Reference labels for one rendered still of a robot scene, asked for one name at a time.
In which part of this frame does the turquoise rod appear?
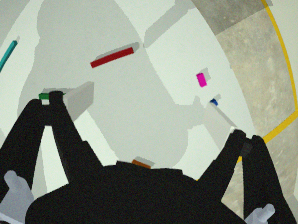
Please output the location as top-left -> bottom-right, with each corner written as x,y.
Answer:
0,40 -> 18,72

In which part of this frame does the green rod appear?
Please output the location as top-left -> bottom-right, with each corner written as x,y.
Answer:
38,93 -> 49,100

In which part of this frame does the red rod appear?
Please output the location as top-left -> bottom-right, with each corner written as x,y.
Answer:
90,47 -> 134,68

